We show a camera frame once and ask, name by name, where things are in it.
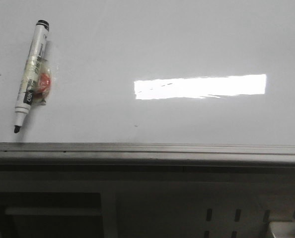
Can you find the white black whiteboard marker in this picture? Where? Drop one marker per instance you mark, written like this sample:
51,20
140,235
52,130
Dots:
32,73

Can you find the white box lower right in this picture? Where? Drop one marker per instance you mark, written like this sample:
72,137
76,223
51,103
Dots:
281,230

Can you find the white whiteboard with metal frame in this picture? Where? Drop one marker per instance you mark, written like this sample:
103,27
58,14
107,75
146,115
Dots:
152,81

